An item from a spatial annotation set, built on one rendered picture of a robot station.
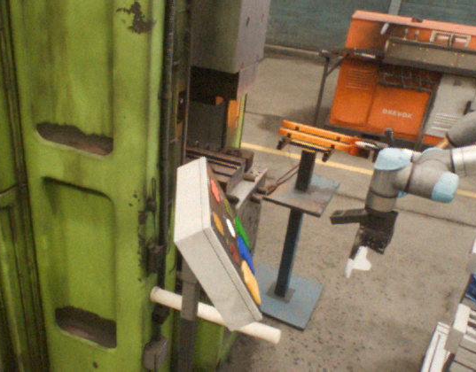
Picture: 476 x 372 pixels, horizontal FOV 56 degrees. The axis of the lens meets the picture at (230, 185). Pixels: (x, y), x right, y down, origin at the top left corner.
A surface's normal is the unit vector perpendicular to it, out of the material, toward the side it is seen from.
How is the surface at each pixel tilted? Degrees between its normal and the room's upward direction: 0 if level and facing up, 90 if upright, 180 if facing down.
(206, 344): 90
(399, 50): 90
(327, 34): 92
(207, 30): 90
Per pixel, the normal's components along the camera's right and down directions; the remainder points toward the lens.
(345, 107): -0.28, 0.43
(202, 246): 0.08, 0.47
